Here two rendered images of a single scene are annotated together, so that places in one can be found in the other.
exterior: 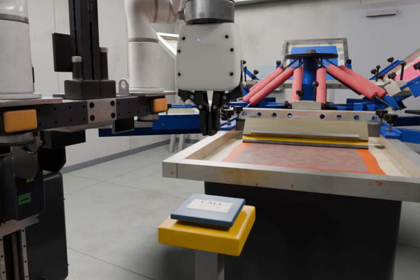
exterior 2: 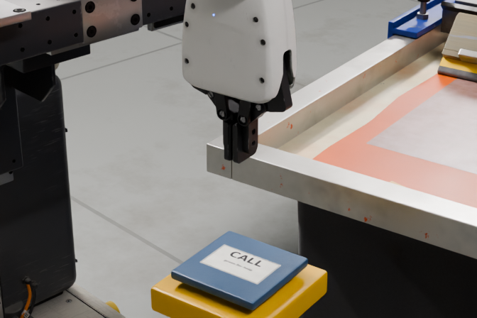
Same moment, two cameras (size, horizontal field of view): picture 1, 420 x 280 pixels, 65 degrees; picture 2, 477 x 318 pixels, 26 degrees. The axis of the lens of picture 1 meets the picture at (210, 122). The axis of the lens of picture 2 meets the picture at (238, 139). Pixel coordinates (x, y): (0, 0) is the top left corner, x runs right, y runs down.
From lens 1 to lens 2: 53 cm
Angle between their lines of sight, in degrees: 24
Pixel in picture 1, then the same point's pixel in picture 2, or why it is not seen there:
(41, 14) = not seen: outside the picture
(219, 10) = not seen: outside the picture
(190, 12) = not seen: outside the picture
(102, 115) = (113, 23)
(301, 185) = (442, 238)
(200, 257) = not seen: outside the picture
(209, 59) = (230, 49)
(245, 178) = (348, 204)
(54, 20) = not seen: outside the picture
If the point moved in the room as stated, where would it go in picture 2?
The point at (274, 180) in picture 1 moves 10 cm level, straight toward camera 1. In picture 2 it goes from (395, 218) to (359, 262)
